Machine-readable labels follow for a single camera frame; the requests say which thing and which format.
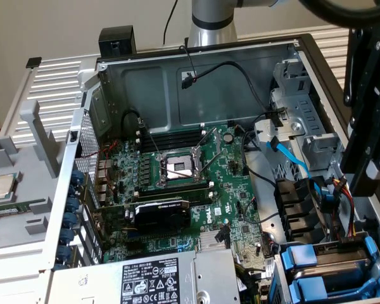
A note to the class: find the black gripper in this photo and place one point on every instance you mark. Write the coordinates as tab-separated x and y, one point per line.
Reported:
367	139

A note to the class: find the hard disk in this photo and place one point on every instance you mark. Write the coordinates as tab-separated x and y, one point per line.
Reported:
299	256

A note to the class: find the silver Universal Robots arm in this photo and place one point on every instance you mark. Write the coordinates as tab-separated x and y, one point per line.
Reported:
212	31

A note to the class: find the empty blue disk carrier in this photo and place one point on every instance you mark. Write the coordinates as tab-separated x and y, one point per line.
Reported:
307	288

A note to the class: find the grey metal drive cage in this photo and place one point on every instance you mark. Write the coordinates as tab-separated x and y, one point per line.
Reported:
304	126

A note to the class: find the blue SATA plug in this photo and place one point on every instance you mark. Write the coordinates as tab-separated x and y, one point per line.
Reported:
331	201

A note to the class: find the silver coin battery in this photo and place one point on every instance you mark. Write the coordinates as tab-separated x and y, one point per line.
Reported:
229	137

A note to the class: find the green motherboard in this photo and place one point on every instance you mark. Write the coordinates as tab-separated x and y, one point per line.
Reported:
228	196

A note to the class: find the silver socket cover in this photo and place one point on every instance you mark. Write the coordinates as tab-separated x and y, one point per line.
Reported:
209	149

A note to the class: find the open grey PC case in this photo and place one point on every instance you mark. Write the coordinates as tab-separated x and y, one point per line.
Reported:
209	101

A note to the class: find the black RAM slots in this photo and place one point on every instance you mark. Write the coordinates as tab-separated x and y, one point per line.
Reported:
177	141
174	191

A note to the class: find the silver chipset heat sink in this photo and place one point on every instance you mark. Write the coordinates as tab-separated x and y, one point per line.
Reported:
207	242

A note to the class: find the CPU socket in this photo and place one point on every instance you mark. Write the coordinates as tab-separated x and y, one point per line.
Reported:
177	166

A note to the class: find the thin metal locking lever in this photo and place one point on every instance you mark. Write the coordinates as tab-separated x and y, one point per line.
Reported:
152	139

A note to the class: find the black graphics card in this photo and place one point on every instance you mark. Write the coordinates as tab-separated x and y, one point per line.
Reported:
161	217

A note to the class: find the grey power supply unit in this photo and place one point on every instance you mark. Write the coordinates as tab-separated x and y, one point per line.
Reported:
145	278

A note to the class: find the blue card retention latch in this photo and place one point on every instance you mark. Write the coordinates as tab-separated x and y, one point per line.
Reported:
72	204

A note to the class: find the grey parts rack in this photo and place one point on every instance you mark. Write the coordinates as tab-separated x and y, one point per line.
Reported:
35	196

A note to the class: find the small black clamp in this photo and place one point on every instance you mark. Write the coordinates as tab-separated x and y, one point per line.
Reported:
34	62

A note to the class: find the green RAM stick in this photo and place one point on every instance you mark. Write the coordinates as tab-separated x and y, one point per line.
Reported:
9	209

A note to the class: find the silver CPU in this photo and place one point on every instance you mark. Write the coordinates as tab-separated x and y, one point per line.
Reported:
1	187

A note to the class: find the black plastic duct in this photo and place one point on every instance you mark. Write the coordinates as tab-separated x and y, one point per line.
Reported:
291	202

